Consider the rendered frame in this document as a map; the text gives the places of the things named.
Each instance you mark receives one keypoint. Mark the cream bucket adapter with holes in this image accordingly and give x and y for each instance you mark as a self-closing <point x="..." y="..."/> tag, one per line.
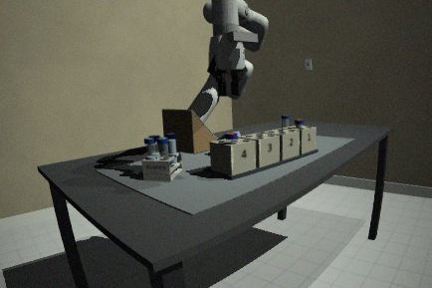
<point x="289" y="142"/>
<point x="233" y="159"/>
<point x="267" y="148"/>
<point x="307" y="138"/>

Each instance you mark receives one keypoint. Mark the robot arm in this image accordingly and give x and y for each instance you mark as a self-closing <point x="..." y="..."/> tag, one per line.
<point x="227" y="15"/>

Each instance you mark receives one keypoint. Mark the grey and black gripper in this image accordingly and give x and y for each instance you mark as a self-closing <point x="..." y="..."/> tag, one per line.
<point x="228" y="56"/>

